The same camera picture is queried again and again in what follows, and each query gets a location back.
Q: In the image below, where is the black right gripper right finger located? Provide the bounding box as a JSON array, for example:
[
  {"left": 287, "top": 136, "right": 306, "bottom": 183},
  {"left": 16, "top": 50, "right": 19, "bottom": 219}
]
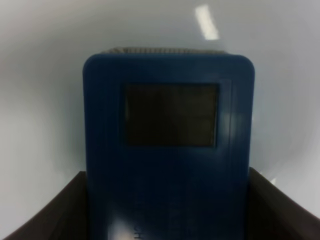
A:
[{"left": 246, "top": 167, "right": 320, "bottom": 240}]

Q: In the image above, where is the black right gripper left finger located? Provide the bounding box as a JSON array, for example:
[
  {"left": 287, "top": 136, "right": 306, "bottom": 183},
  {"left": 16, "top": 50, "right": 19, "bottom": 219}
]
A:
[{"left": 5, "top": 171, "right": 90, "bottom": 240}]

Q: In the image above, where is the blue board eraser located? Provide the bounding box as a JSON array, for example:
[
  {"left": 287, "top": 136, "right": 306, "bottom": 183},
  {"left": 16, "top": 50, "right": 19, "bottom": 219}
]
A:
[{"left": 82, "top": 53, "right": 255, "bottom": 240}]

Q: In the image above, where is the white board with aluminium frame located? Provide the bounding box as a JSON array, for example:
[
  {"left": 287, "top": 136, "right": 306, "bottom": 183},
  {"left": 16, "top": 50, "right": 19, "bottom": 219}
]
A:
[{"left": 0, "top": 0, "right": 320, "bottom": 239}]

